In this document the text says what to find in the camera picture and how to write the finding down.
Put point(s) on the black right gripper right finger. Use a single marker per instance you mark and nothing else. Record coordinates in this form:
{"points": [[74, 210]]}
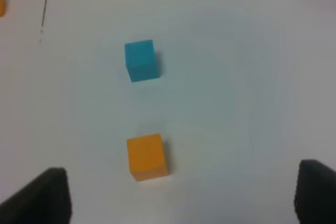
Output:
{"points": [[314, 200]]}

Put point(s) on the orange template block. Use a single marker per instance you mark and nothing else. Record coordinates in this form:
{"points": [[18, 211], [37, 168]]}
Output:
{"points": [[2, 7]]}

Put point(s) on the blue loose block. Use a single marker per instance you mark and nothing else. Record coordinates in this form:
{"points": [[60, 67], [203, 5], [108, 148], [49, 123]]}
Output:
{"points": [[140, 60]]}

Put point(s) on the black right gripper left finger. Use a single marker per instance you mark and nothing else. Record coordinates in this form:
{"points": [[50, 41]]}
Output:
{"points": [[46, 199]]}

